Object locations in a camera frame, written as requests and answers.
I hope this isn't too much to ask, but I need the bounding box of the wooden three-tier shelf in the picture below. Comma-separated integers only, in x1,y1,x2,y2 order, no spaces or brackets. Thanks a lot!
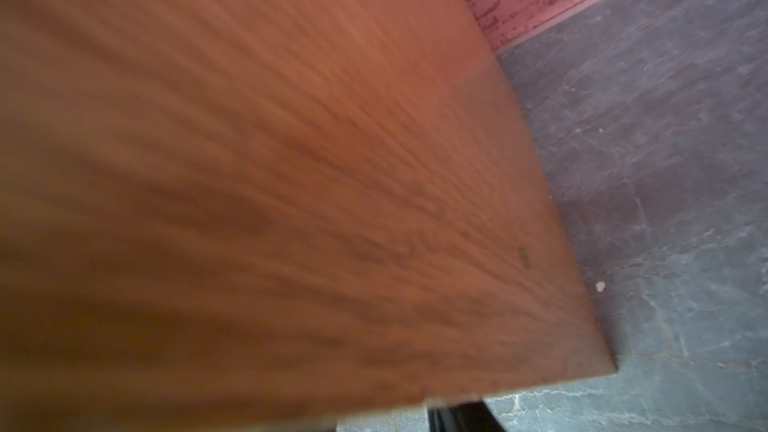
1,0,617,431

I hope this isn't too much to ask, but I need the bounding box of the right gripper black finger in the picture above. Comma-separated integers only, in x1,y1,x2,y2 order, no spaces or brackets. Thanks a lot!
427,401,506,432

